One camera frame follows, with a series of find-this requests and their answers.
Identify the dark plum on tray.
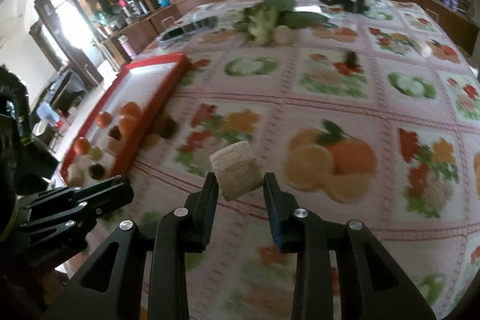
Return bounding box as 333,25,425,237
89,163,106,180

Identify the floral plastic tablecloth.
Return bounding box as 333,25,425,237
105,0,479,319

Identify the wooden sideboard cabinet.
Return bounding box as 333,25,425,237
102,5,182,67

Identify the beige sugarcane chunk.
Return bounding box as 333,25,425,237
106,135,124,155

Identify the dark date beside tray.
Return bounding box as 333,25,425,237
159,118,177,140

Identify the green leafy bok choy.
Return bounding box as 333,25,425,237
233,0,329,45

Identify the red rimmed white tray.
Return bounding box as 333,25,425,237
59,53,191,186

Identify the black remote control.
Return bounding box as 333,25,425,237
160,16,218,41

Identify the black sleeved forearm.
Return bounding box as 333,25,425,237
1,66,59,236

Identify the orange tangerine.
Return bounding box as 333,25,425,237
118,115,139,137
95,111,112,129
73,136,91,156
120,101,143,118

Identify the pink thermos bottle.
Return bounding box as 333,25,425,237
118,35,136,59

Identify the black coffee maker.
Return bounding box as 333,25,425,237
124,0,150,16

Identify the green grape fruit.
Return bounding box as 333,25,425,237
88,145,103,162

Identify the white garlic bulb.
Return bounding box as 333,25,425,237
273,25,295,46

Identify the orange tangerine on tray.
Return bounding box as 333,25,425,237
73,136,91,156

